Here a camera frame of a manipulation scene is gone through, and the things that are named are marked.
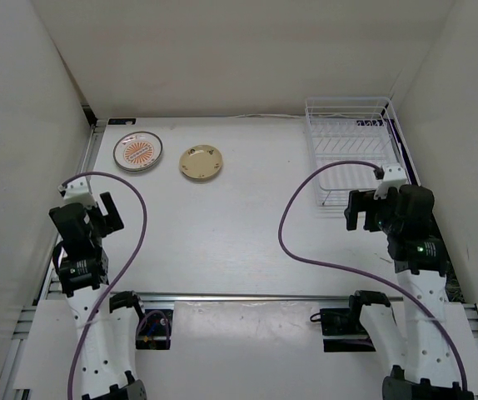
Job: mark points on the orange sunburst pattern plate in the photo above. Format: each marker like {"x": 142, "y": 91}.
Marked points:
{"x": 138, "y": 151}

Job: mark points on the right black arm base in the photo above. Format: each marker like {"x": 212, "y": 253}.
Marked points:
{"x": 341, "y": 328}

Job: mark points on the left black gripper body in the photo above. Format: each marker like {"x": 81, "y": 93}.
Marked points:
{"x": 100, "y": 227}

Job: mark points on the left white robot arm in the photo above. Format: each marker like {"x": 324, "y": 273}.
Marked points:
{"x": 106, "y": 323}

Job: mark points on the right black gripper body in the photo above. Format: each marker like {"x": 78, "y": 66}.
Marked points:
{"x": 379, "y": 213}

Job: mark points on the white wire dish rack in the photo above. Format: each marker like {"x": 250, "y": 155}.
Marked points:
{"x": 352, "y": 128}

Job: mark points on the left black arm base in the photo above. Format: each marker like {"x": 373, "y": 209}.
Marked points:
{"x": 156, "y": 334}

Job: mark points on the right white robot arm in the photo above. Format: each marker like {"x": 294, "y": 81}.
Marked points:
{"x": 422, "y": 362}

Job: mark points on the aluminium frame rail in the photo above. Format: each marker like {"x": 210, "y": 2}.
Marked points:
{"x": 205, "y": 297}

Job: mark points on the white front board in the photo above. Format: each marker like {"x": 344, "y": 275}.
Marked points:
{"x": 222, "y": 350}

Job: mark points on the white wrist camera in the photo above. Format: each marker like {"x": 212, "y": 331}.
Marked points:
{"x": 392, "y": 176}
{"x": 78, "y": 191}

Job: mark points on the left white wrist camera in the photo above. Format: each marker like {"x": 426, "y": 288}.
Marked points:
{"x": 78, "y": 191}

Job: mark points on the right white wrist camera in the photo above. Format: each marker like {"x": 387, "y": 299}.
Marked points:
{"x": 392, "y": 176}

